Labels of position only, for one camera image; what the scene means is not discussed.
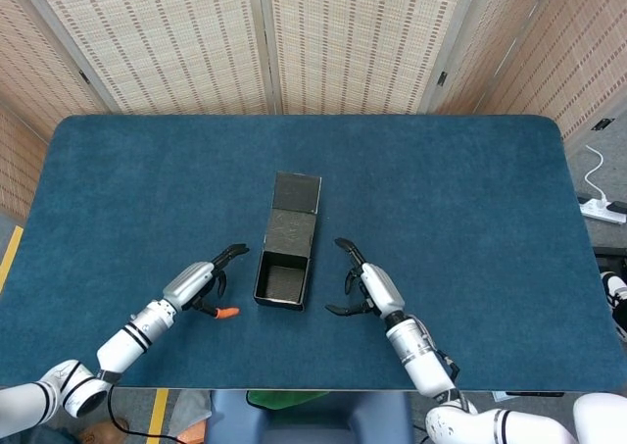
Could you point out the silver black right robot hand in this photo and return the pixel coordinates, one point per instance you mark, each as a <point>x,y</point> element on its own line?
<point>382,287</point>

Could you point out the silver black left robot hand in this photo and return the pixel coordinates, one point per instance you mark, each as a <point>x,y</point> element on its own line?
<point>188,282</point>

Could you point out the black cardboard folding box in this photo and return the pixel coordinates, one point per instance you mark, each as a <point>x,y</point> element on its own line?
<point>294,228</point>

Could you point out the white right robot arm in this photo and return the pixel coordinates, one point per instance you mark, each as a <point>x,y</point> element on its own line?
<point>421,360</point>

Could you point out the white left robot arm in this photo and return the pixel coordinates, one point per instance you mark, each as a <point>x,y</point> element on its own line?
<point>127,338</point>

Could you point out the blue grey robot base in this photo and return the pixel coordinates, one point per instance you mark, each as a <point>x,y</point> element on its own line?
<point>303,424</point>

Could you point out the orange rubber finger cot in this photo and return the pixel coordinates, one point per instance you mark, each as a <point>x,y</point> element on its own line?
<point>227,312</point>

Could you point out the blue felt table cover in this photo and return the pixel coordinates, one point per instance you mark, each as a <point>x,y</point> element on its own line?
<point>441,194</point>

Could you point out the grey crumpled cloth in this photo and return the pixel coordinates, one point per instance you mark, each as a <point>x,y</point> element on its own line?
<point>193,407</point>

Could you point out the yellow floor tape strip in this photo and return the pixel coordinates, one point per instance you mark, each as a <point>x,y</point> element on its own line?
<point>11,258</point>
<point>158,414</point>

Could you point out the brown leather shoe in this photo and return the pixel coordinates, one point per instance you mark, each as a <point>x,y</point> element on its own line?
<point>98,434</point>

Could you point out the woven bamboo screen panel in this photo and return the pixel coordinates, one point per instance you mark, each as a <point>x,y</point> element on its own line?
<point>490,71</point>
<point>161,37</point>
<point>352,37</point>
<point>588,47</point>
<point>17,160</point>
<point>29,47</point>

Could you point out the black screen hinge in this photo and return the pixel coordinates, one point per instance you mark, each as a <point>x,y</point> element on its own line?
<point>84,77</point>
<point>602,124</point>
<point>442,78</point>

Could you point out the black furniture base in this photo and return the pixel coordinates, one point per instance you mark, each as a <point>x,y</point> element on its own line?
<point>612,258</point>

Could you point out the black and white sneaker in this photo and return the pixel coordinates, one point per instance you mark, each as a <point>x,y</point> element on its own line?
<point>616,292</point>

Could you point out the white power strip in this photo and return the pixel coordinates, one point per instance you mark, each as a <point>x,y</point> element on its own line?
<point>605,212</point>

